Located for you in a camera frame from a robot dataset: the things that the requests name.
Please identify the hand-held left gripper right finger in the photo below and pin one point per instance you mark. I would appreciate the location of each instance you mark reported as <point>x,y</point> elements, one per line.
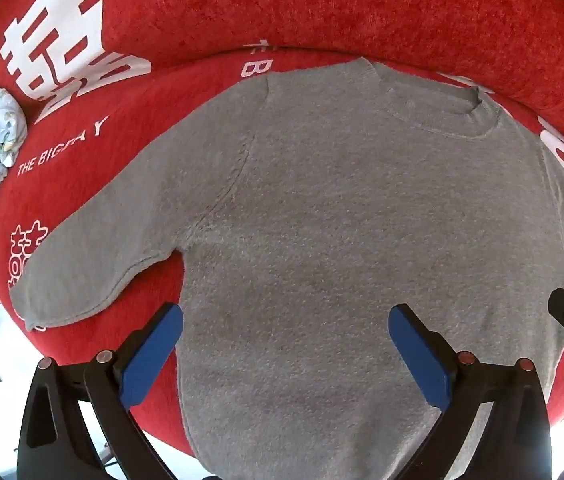
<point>419,355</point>

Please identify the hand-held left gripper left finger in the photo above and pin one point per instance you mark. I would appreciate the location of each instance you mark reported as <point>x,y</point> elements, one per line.
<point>154,347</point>

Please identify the grey knit sweater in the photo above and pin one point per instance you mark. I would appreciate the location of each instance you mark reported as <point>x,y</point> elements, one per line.
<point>312,210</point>

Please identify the red printed sofa cover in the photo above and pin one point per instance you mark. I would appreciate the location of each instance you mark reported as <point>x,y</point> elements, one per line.
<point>312,0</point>

